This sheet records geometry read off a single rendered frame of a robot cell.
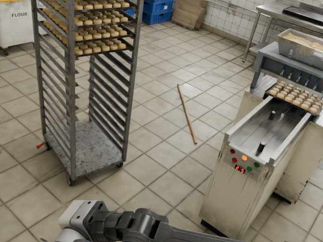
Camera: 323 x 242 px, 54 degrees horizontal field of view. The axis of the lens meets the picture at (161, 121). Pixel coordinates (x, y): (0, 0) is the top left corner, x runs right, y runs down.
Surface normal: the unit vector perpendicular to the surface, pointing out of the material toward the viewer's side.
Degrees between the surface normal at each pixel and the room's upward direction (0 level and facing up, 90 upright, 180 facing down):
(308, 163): 90
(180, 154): 0
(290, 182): 90
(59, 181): 0
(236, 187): 90
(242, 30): 90
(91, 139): 0
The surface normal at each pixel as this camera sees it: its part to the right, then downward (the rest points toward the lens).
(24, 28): 0.73, 0.50
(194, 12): -0.52, 0.04
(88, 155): 0.15, -0.81
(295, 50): -0.62, 0.69
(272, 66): -0.61, 0.38
